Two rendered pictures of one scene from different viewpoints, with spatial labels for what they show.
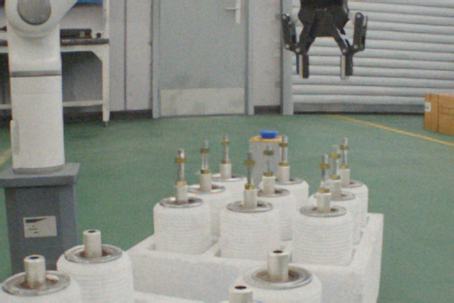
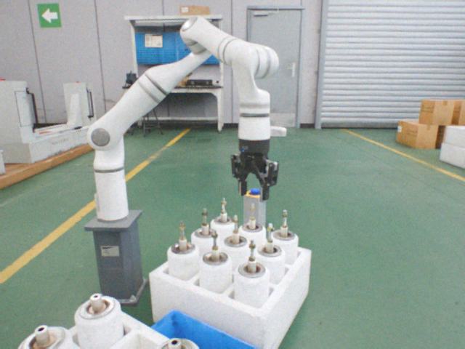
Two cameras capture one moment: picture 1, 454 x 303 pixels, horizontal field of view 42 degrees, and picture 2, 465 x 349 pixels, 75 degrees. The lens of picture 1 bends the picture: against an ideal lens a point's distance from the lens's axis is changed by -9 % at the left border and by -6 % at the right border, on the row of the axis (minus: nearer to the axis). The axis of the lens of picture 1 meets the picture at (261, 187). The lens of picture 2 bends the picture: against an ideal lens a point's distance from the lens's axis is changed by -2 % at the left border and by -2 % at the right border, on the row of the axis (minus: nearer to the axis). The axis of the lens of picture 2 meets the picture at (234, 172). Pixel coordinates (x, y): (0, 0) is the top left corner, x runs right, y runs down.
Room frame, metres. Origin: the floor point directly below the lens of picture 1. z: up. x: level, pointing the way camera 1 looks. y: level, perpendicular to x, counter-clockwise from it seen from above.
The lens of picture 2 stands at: (0.23, -0.24, 0.73)
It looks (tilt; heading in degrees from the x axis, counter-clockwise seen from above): 15 degrees down; 15
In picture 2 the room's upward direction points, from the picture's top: straight up
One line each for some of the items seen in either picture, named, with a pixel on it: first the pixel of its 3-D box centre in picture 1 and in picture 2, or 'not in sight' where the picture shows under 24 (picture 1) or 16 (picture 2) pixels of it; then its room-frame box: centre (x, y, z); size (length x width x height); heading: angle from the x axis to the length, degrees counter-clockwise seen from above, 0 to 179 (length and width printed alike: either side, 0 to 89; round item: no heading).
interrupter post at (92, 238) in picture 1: (92, 244); (96, 302); (0.71, 0.21, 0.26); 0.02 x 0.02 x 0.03
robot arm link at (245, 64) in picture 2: not in sight; (251, 81); (0.95, -0.09, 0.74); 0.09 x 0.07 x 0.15; 136
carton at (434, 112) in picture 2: not in sight; (435, 112); (4.68, -1.71, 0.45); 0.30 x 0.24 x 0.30; 15
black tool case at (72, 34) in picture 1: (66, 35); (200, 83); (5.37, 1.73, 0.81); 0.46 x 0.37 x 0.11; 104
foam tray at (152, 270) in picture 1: (268, 278); (235, 284); (1.10, -0.01, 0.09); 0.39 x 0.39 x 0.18; 75
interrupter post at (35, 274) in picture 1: (35, 272); (42, 336); (0.60, 0.24, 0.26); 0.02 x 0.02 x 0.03
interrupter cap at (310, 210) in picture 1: (323, 211); (251, 270); (0.95, -0.10, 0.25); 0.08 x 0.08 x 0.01
